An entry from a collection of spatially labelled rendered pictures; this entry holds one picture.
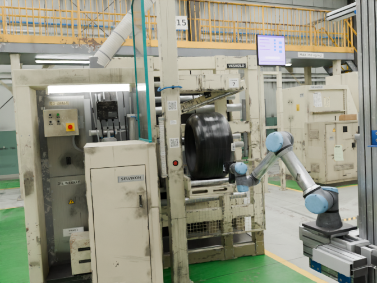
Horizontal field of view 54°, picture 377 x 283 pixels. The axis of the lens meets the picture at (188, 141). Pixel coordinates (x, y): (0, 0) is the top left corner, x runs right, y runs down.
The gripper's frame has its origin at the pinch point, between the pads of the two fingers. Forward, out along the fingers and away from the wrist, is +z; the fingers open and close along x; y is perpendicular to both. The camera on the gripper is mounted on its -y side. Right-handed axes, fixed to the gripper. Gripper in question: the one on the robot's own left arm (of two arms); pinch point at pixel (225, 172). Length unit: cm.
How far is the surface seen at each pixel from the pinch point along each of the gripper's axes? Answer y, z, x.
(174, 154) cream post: 16.2, 22.0, 32.7
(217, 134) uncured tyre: 28.4, 2.9, 2.2
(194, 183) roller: -7.2, 17.1, 20.0
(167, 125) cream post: 39, 19, 37
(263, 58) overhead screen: 188, 338, -205
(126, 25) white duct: 125, 36, 62
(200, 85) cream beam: 75, 41, 1
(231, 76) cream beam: 82, 41, -27
